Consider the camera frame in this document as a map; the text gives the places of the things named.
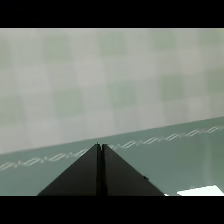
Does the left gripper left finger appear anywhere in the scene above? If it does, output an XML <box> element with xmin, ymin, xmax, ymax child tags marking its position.
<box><xmin>36</xmin><ymin>143</ymin><xmax>102</xmax><ymax>197</ymax></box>

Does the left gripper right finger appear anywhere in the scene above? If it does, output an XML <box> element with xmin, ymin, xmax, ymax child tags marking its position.
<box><xmin>101</xmin><ymin>143</ymin><xmax>166</xmax><ymax>197</ymax></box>

